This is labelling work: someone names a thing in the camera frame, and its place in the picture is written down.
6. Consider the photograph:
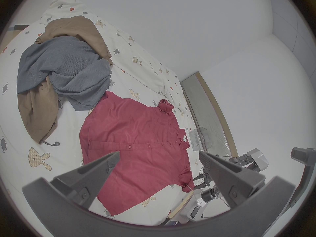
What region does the white printed quilt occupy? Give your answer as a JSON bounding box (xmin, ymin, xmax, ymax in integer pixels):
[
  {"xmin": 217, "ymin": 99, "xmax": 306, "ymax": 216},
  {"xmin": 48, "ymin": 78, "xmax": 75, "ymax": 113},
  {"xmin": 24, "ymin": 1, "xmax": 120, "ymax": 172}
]
[{"xmin": 39, "ymin": 0, "xmax": 188, "ymax": 113}]

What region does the grey garment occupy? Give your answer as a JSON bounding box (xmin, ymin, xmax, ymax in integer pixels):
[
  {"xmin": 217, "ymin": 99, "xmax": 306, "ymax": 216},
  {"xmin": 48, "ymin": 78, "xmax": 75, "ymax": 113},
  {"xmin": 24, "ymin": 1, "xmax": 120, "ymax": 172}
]
[{"xmin": 17, "ymin": 37, "xmax": 112, "ymax": 111}]

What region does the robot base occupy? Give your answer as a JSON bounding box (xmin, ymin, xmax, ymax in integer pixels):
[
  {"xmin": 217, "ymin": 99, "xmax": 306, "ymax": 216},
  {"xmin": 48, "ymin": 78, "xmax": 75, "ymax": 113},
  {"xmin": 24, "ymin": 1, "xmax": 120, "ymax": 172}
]
[{"xmin": 164, "ymin": 190, "xmax": 210, "ymax": 229}]

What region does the clear plastic box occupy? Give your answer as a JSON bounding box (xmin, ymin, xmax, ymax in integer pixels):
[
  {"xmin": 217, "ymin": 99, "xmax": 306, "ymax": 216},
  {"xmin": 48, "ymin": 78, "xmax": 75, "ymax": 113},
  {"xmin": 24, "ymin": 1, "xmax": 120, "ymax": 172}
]
[{"xmin": 189, "ymin": 127, "xmax": 213, "ymax": 152}]

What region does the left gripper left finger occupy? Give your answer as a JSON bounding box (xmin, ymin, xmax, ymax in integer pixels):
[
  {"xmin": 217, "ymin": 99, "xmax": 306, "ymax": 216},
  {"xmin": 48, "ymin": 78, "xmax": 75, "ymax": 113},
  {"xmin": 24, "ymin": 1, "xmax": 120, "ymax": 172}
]
[{"xmin": 51, "ymin": 151, "xmax": 120, "ymax": 206}]

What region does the red shirt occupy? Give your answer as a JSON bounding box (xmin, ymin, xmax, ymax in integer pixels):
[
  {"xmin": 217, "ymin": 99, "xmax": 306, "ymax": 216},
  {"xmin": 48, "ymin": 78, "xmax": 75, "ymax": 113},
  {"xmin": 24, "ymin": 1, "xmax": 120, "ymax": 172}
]
[{"xmin": 79, "ymin": 91, "xmax": 194, "ymax": 217}]

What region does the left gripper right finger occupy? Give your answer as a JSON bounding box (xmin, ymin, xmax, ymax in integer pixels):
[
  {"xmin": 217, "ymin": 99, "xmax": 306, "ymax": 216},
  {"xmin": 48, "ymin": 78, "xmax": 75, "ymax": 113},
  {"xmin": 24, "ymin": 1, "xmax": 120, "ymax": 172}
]
[{"xmin": 199, "ymin": 151, "xmax": 266, "ymax": 208}]

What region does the brown garment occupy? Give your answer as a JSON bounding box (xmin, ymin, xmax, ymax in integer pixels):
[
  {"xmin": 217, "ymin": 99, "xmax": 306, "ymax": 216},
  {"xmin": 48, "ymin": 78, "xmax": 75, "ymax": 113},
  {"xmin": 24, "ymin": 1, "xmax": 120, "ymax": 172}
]
[{"xmin": 18, "ymin": 16, "xmax": 114, "ymax": 146}]

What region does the bed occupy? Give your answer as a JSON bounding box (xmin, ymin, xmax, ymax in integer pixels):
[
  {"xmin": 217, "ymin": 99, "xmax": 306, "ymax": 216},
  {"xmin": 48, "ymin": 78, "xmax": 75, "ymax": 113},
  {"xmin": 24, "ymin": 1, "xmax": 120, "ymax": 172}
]
[{"xmin": 0, "ymin": 0, "xmax": 238, "ymax": 225}]

